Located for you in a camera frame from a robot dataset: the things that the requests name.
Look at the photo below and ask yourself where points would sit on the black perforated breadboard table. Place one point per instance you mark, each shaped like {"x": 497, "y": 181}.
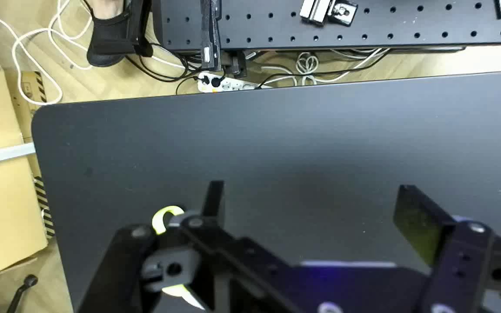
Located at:
{"x": 379, "y": 28}

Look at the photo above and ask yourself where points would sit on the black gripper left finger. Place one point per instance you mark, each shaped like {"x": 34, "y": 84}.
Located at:
{"x": 147, "y": 266}

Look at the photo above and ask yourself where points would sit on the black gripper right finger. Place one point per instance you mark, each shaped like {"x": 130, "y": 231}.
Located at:
{"x": 466, "y": 261}

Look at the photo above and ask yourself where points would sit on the white flat strip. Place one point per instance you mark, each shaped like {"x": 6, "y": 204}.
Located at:
{"x": 1, "y": 155}

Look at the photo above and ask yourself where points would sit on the white power strip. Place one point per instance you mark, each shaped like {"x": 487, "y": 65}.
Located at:
{"x": 227, "y": 84}

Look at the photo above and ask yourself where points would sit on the black square mount bracket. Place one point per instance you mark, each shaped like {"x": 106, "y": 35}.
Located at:
{"x": 344, "y": 11}

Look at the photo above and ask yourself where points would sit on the black shoe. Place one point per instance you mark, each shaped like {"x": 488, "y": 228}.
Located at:
{"x": 113, "y": 35}

